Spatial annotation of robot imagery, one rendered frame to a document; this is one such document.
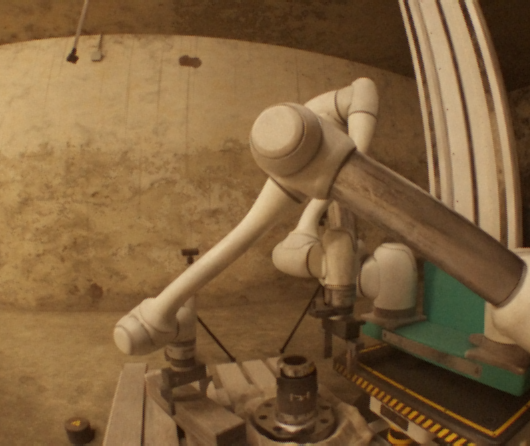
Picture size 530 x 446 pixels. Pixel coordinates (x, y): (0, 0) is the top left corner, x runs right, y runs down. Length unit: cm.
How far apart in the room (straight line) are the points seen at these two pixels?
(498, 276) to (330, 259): 45
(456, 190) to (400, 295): 41
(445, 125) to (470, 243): 72
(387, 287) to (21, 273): 322
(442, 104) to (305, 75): 285
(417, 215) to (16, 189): 341
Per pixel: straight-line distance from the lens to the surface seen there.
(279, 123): 51
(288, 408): 99
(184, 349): 92
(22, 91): 384
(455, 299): 108
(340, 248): 83
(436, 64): 130
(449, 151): 118
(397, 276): 107
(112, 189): 319
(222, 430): 87
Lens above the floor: 79
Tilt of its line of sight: 1 degrees up
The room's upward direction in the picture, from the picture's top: 1 degrees counter-clockwise
